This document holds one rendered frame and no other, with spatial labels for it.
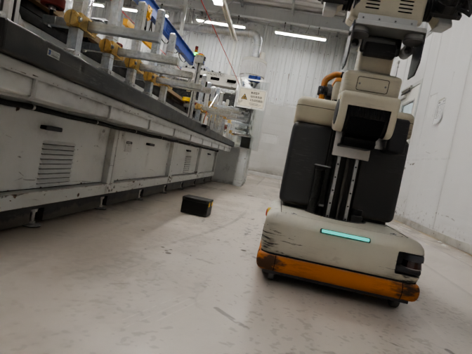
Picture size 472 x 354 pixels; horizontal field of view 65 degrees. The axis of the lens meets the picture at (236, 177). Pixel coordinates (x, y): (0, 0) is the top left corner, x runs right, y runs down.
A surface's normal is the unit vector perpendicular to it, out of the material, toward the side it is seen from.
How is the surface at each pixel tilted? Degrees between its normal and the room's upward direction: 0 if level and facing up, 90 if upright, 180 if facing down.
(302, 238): 90
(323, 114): 90
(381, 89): 98
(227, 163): 90
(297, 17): 90
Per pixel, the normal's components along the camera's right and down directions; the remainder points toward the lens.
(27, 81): 0.98, 0.19
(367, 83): -0.14, 0.17
